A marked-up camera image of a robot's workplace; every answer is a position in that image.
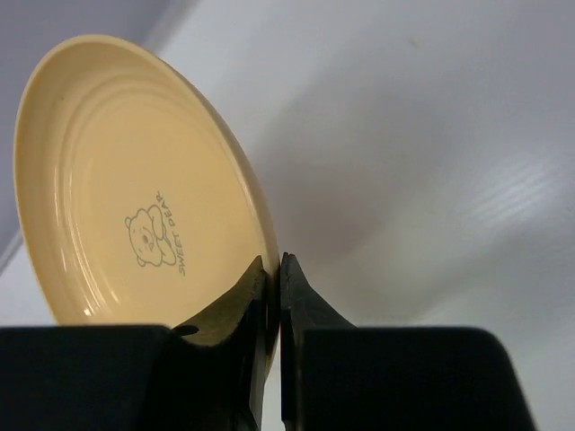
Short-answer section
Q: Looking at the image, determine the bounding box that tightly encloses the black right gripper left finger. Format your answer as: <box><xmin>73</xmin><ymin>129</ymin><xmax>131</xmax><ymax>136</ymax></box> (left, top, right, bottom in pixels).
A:
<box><xmin>1</xmin><ymin>259</ymin><xmax>266</xmax><ymax>430</ymax></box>

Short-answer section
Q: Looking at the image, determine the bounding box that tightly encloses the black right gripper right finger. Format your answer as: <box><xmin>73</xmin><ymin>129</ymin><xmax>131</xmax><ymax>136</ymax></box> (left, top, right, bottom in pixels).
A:
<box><xmin>279</xmin><ymin>254</ymin><xmax>535</xmax><ymax>430</ymax></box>

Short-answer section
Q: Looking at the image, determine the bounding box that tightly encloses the plain beige plate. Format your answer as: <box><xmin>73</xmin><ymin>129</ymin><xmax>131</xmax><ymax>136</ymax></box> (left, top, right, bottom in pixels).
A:
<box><xmin>13</xmin><ymin>36</ymin><xmax>280</xmax><ymax>360</ymax></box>

